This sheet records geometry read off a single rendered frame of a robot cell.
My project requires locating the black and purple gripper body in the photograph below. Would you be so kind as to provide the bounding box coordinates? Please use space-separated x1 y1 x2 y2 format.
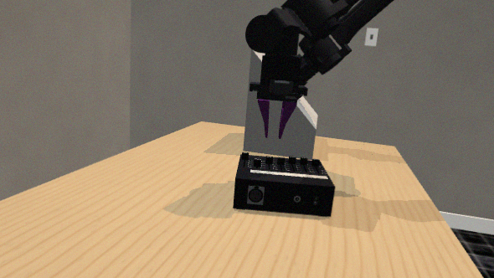
250 81 308 103

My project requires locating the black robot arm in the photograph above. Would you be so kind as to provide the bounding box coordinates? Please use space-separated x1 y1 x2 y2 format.
245 0 393 95

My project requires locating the black lighting desk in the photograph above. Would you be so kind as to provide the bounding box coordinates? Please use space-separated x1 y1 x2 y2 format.
233 152 335 217

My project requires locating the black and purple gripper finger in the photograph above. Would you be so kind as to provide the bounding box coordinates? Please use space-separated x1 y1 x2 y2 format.
279 101 297 139
258 99 270 138

